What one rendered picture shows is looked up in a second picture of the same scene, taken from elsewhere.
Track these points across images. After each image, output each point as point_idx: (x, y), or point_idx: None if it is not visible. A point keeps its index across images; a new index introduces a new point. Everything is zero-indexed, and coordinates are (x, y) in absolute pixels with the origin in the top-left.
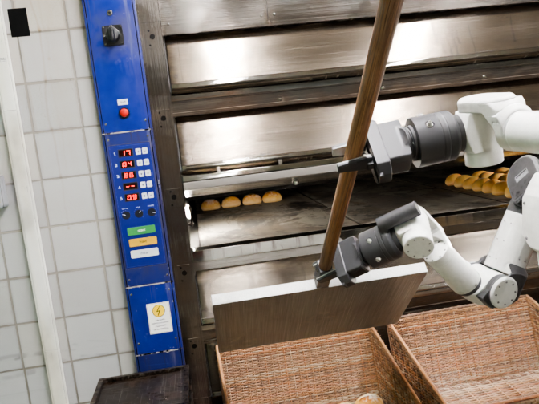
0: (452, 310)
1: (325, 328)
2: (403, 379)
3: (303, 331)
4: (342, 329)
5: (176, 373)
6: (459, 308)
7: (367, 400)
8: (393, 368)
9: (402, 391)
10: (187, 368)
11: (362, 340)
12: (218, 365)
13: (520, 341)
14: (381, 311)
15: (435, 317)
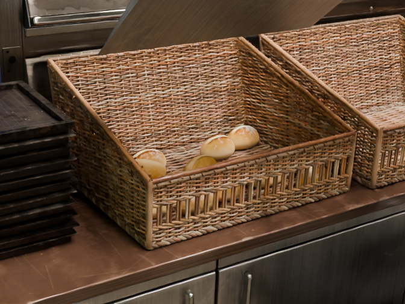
0: (329, 28)
1: (241, 25)
2: (311, 98)
3: (217, 27)
4: (255, 29)
5: (8, 91)
6: (335, 25)
7: (245, 132)
8: (288, 88)
9: (304, 114)
10: (26, 84)
11: (229, 60)
12: (66, 82)
13: (389, 69)
14: (315, 4)
15: (311, 34)
